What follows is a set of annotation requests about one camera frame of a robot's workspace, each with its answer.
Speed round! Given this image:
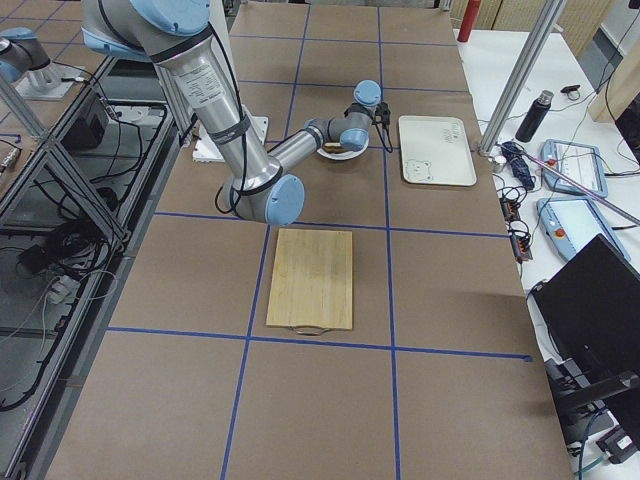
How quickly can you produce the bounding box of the metal reacher grabber tool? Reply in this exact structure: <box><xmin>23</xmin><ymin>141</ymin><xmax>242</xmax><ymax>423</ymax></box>
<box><xmin>524</xmin><ymin>153</ymin><xmax>640</xmax><ymax>225</ymax></box>

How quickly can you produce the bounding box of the black laptop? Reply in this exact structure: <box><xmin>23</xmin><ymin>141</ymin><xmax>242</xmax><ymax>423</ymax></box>
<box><xmin>533</xmin><ymin>234</ymin><xmax>639</xmax><ymax>380</ymax></box>

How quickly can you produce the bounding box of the blue teach pendant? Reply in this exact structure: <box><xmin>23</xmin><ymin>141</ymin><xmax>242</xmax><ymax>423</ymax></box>
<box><xmin>536</xmin><ymin>196</ymin><xmax>630</xmax><ymax>261</ymax></box>
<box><xmin>541</xmin><ymin>139</ymin><xmax>608</xmax><ymax>198</ymax></box>

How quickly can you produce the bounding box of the far blue teach pendant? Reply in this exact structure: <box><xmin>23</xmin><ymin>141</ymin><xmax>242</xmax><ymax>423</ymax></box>
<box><xmin>541</xmin><ymin>139</ymin><xmax>608</xmax><ymax>198</ymax></box>

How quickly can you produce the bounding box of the wooden cutting board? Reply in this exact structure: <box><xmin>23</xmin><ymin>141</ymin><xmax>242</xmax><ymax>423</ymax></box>
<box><xmin>266</xmin><ymin>229</ymin><xmax>353</xmax><ymax>330</ymax></box>

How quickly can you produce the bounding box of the small metal cup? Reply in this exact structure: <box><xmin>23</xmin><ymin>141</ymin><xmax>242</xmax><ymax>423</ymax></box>
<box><xmin>491</xmin><ymin>155</ymin><xmax>507</xmax><ymax>174</ymax></box>

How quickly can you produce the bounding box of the black water bottle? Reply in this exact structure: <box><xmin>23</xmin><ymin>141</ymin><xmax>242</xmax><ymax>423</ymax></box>
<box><xmin>515</xmin><ymin>90</ymin><xmax>554</xmax><ymax>143</ymax></box>

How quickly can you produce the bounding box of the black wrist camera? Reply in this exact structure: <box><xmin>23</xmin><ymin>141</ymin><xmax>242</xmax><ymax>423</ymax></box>
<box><xmin>375</xmin><ymin>102</ymin><xmax>391</xmax><ymax>127</ymax></box>

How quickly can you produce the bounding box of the red bottle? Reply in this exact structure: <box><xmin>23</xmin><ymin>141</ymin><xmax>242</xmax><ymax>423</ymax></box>
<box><xmin>457</xmin><ymin>0</ymin><xmax>481</xmax><ymax>43</ymax></box>

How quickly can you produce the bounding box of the aluminium frame post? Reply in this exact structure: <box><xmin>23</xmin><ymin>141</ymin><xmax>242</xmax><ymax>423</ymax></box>
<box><xmin>478</xmin><ymin>0</ymin><xmax>566</xmax><ymax>157</ymax></box>

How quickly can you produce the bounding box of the bread slice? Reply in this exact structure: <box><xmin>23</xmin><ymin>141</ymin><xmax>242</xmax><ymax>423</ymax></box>
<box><xmin>322</xmin><ymin>143</ymin><xmax>346</xmax><ymax>154</ymax></box>

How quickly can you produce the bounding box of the cream bear serving tray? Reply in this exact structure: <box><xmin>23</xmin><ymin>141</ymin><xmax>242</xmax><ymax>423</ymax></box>
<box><xmin>398</xmin><ymin>115</ymin><xmax>477</xmax><ymax>187</ymax></box>

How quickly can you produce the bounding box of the near blue teach pendant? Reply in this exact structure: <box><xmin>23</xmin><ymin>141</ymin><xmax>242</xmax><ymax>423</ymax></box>
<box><xmin>536</xmin><ymin>196</ymin><xmax>630</xmax><ymax>261</ymax></box>

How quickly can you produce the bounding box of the white round plate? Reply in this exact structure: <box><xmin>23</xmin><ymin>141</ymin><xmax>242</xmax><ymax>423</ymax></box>
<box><xmin>316</xmin><ymin>135</ymin><xmax>369</xmax><ymax>161</ymax></box>

